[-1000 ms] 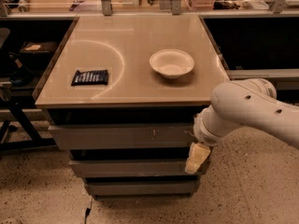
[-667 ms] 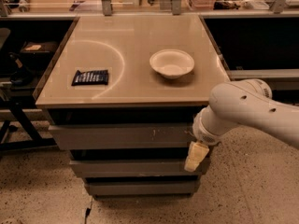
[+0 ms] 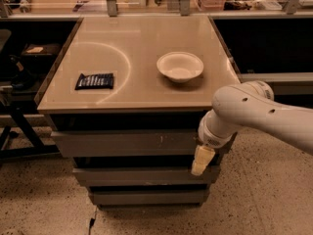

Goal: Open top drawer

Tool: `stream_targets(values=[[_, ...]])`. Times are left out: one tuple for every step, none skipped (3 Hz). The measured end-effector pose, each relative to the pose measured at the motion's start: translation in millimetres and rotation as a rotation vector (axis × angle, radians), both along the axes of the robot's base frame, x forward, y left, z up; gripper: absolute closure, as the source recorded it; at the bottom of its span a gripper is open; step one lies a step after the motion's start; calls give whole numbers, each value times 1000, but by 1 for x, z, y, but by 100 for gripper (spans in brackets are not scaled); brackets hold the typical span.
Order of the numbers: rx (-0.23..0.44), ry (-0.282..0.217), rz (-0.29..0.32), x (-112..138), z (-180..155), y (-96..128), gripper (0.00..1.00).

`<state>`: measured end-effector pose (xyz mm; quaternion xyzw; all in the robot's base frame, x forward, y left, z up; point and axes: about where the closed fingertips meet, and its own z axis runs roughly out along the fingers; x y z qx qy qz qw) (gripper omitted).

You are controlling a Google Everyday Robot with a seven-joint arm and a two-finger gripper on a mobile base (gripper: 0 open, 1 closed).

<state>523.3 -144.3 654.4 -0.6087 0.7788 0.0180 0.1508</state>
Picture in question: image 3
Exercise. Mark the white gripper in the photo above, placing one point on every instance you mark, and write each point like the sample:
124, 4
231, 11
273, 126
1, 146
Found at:
211, 137

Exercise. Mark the grey top drawer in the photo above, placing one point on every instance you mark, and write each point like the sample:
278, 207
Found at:
126, 143

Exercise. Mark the grey drawer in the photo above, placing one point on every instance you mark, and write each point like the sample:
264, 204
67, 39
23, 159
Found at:
126, 143
143, 176
125, 198

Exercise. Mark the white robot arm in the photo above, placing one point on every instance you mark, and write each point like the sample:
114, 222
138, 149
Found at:
250, 104

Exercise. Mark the grey drawer cabinet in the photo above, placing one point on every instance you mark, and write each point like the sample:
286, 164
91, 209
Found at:
141, 98

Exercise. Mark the grey bottom drawer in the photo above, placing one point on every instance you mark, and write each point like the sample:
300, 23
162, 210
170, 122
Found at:
125, 198

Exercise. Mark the grey middle drawer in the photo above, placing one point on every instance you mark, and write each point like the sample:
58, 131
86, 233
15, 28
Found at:
143, 176

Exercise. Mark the white bowl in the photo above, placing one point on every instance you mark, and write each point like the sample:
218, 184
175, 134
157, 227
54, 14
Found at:
180, 67

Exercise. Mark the dark blue snack packet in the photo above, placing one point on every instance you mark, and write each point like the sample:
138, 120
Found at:
95, 81

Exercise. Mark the dark box on shelf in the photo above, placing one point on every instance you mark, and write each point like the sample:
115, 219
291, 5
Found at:
39, 53

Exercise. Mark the black chair base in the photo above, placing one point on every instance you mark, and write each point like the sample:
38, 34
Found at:
21, 82

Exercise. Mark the metal frame post middle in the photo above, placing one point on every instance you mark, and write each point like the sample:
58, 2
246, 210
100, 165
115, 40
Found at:
185, 0

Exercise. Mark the metal frame post left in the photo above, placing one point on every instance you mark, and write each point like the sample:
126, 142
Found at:
111, 0

